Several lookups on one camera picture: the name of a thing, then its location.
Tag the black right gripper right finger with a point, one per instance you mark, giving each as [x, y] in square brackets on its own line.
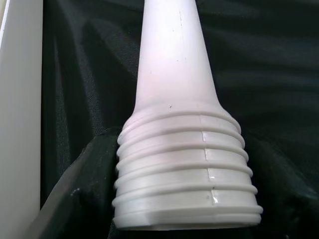
[286, 204]

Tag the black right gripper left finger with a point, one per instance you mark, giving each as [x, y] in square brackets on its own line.
[82, 194]

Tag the white plastic table top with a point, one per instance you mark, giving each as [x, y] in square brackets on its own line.
[20, 99]

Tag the white plastic table leg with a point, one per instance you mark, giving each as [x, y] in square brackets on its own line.
[174, 74]

